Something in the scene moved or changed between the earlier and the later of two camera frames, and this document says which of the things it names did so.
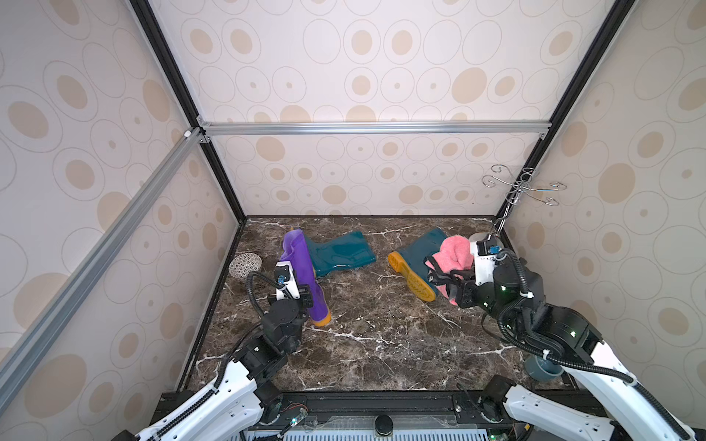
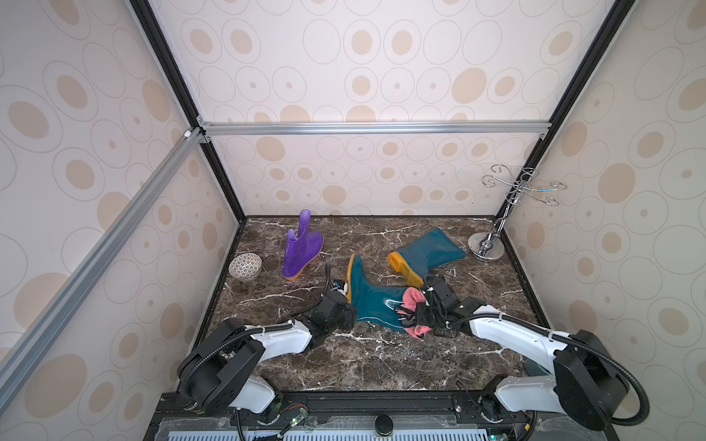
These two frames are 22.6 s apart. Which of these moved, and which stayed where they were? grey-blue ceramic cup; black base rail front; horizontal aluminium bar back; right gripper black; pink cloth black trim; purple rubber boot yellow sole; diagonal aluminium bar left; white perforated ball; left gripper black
Moved: left gripper black; purple rubber boot yellow sole; right gripper black; pink cloth black trim
Stayed: black base rail front; white perforated ball; diagonal aluminium bar left; horizontal aluminium bar back; grey-blue ceramic cup
